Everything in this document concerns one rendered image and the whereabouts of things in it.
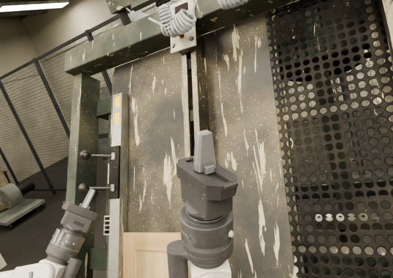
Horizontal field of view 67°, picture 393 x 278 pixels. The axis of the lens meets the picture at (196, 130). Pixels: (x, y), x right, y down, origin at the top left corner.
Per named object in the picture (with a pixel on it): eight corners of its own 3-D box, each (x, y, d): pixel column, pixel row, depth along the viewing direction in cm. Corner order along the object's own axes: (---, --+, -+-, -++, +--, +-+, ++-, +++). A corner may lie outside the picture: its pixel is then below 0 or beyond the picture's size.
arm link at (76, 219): (64, 201, 95) (44, 237, 91) (64, 199, 87) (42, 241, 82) (100, 215, 99) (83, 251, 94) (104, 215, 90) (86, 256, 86)
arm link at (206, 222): (202, 194, 39) (204, 268, 42) (257, 175, 44) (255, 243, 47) (161, 163, 49) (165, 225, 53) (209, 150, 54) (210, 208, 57)
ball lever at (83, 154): (115, 161, 116) (78, 160, 109) (115, 152, 117) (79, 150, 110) (117, 160, 113) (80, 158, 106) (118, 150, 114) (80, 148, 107)
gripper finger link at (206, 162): (212, 129, 45) (213, 167, 47) (194, 133, 44) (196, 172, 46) (218, 132, 44) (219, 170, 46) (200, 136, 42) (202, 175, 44)
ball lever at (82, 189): (114, 193, 113) (76, 194, 106) (114, 183, 114) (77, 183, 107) (117, 192, 110) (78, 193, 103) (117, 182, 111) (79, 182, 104)
